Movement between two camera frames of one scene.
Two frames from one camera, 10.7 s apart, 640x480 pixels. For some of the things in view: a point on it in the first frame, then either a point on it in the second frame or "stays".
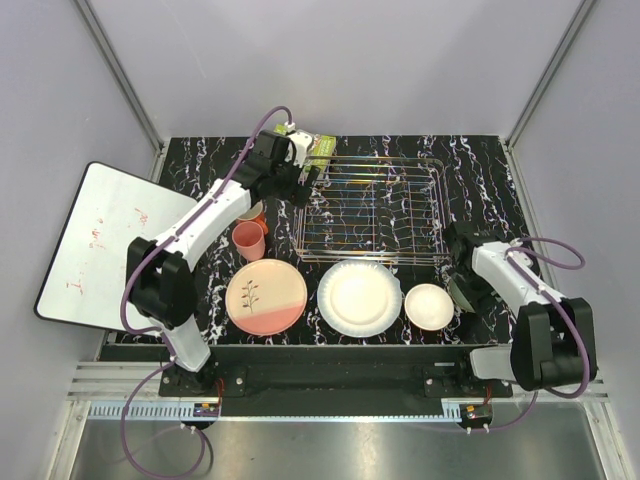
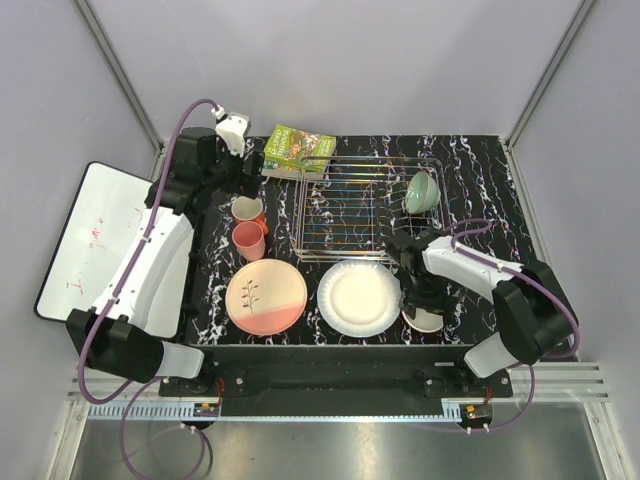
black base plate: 439,371 stays
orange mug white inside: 255,213 stays
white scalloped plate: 359,298 stays
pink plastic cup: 249,238 stays
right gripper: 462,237 -> 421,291
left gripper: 296,192 -> 244,183
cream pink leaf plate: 266,297 stays
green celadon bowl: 459,294 -> 423,192
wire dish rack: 376,210 stays
